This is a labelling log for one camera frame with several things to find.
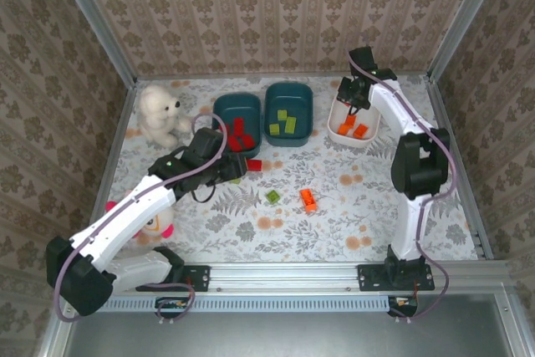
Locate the white plastic container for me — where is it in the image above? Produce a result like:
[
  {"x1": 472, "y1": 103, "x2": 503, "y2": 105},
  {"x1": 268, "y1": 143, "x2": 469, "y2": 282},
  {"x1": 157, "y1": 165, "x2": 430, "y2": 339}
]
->
[{"x1": 327, "y1": 80, "x2": 384, "y2": 149}]

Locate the teal plastic container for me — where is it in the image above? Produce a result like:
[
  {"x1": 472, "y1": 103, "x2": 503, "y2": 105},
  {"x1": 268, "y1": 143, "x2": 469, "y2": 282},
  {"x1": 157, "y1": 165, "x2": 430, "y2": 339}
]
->
[
  {"x1": 211, "y1": 92, "x2": 263, "y2": 157},
  {"x1": 262, "y1": 82, "x2": 315, "y2": 148}
]

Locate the white and pink plush toy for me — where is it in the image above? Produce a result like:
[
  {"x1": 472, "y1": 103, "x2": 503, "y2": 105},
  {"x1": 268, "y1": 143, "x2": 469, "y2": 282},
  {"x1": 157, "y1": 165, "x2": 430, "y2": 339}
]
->
[{"x1": 104, "y1": 200, "x2": 176, "y2": 249}]

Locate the white teddy bear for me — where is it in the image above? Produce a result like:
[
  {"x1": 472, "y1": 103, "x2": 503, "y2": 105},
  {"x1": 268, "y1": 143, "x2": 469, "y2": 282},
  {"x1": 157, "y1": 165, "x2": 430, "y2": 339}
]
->
[{"x1": 136, "y1": 84, "x2": 194, "y2": 149}]

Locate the floral patterned table cover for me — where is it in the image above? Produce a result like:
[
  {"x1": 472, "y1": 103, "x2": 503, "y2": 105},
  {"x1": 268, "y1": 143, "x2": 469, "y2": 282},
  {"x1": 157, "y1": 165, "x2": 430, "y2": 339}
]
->
[{"x1": 89, "y1": 74, "x2": 482, "y2": 266}]

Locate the small controller circuit board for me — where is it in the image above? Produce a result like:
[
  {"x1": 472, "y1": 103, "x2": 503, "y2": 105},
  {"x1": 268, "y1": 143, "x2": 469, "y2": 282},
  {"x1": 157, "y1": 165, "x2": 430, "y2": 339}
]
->
[
  {"x1": 158, "y1": 297, "x2": 190, "y2": 310},
  {"x1": 390, "y1": 296, "x2": 419, "y2": 310}
]

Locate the purple cable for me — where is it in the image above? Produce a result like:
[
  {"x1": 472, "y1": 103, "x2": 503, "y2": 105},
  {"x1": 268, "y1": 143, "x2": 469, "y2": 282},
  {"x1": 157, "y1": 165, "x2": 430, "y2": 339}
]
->
[
  {"x1": 348, "y1": 54, "x2": 459, "y2": 325},
  {"x1": 53, "y1": 113, "x2": 230, "y2": 327}
]

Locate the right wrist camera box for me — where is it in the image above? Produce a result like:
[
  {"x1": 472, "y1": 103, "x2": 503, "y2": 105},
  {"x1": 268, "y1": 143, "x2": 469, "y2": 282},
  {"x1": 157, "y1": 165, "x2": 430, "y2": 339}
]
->
[{"x1": 348, "y1": 46, "x2": 376, "y2": 79}]

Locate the aluminium side rail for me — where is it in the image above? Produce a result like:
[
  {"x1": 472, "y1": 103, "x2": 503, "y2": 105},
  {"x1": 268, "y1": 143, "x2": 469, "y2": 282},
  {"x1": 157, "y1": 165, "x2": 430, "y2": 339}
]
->
[
  {"x1": 87, "y1": 79, "x2": 139, "y2": 232},
  {"x1": 425, "y1": 75, "x2": 495, "y2": 260}
]

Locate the aluminium mounting rail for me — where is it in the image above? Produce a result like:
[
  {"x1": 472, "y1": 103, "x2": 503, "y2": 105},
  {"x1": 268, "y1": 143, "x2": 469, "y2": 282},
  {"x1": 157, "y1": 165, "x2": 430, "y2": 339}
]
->
[{"x1": 104, "y1": 259, "x2": 517, "y2": 298}]

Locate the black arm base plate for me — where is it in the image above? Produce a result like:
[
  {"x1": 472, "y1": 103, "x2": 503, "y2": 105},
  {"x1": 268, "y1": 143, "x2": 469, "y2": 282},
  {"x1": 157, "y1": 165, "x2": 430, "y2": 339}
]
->
[
  {"x1": 182, "y1": 263, "x2": 211, "y2": 293},
  {"x1": 358, "y1": 264, "x2": 435, "y2": 292}
]

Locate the aluminium frame post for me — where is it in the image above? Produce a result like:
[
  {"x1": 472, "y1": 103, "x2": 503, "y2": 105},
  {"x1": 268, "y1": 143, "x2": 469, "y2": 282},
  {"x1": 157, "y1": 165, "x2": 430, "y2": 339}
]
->
[
  {"x1": 426, "y1": 0, "x2": 510, "y2": 80},
  {"x1": 48, "y1": 0, "x2": 139, "y2": 86}
]

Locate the slotted grey cable duct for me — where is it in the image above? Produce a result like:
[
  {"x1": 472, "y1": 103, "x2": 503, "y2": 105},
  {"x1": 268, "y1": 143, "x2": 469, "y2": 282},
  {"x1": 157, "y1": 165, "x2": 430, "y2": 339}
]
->
[{"x1": 102, "y1": 293, "x2": 392, "y2": 313}]

